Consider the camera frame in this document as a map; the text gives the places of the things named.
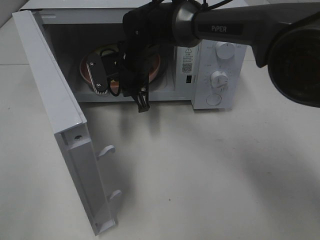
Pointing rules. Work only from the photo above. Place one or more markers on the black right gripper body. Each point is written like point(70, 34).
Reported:
point(129, 72)

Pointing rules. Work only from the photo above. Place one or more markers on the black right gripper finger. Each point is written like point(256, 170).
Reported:
point(142, 101)

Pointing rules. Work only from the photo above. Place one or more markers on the white round door button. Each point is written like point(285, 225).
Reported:
point(214, 99)

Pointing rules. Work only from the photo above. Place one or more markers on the white microwave door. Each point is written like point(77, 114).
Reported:
point(67, 120)

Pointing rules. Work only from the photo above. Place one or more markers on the white timer knob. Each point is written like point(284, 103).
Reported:
point(218, 79)

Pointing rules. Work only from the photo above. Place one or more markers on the toast sandwich with lettuce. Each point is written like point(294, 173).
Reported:
point(108, 49)

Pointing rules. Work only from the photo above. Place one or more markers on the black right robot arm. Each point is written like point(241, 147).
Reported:
point(284, 37)

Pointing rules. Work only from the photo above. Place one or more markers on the white microwave oven body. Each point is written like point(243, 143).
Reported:
point(62, 37)

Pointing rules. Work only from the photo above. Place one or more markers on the white upper power knob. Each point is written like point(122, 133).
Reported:
point(225, 50)

